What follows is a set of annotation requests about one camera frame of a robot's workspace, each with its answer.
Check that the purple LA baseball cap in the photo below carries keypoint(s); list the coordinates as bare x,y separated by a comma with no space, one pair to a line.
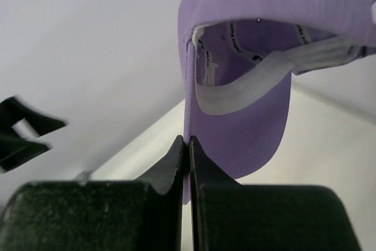
237,59

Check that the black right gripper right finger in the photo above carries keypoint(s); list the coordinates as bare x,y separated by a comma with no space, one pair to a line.
230,216

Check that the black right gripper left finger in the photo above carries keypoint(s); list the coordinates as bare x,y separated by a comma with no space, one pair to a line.
141,214

